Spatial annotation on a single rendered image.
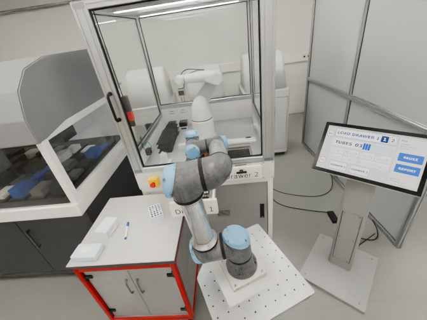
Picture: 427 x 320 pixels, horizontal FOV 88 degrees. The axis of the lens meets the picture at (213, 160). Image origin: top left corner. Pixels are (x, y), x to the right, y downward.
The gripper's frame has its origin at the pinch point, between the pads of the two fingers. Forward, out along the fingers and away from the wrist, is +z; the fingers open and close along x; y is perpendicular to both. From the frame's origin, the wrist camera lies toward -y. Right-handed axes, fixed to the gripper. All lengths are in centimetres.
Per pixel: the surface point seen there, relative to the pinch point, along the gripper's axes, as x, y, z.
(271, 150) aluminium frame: 20, 51, -6
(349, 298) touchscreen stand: -29, 94, 94
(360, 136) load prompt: 1, 97, -18
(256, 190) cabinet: 22, 41, 29
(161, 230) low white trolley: -14.1, -26.0, 21.6
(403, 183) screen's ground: -25, 106, -3
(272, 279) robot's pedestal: -52, 33, 22
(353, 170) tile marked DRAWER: -10, 90, -3
